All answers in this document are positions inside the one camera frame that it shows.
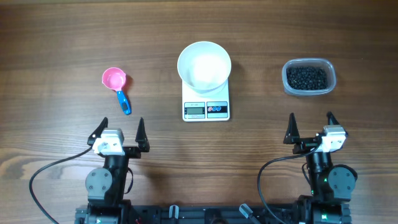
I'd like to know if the black right camera cable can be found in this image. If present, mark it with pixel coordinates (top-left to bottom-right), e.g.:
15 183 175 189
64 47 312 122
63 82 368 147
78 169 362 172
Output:
256 139 323 224

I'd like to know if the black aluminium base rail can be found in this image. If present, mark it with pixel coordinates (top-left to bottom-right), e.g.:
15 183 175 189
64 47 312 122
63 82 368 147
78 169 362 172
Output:
73 203 299 224

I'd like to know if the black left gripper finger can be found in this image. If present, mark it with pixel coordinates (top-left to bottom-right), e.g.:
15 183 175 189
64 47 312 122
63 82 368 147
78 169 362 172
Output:
87 117 108 146
135 117 150 152

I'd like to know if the black camera cable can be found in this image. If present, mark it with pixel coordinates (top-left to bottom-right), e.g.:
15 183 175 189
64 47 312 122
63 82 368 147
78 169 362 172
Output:
29 146 94 224
256 139 323 224

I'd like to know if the clear container of black beans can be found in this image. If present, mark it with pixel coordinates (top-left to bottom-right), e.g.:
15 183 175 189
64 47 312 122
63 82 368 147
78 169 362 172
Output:
282 58 336 96

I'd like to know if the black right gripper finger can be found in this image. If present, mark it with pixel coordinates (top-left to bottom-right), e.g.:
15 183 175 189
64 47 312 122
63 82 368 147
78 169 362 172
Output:
283 113 300 144
326 111 348 136

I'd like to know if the white plastic bowl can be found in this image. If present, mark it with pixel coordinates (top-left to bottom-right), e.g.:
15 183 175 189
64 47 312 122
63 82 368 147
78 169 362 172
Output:
177 41 232 93

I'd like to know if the pink scoop with blue handle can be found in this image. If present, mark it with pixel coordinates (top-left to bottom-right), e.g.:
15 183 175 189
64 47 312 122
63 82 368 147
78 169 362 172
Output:
102 67 131 115

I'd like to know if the white digital kitchen scale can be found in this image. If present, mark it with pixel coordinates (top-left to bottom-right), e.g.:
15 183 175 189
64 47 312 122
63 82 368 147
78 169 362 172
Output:
182 81 231 122

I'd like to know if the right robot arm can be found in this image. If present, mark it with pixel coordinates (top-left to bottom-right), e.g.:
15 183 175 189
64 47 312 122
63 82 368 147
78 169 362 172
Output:
284 111 358 224

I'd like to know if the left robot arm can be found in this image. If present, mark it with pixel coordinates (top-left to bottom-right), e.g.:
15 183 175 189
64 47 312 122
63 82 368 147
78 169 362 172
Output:
75 118 150 224

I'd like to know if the black left camera cable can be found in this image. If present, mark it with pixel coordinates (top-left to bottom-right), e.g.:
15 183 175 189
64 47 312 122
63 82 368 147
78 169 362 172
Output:
29 146 94 224

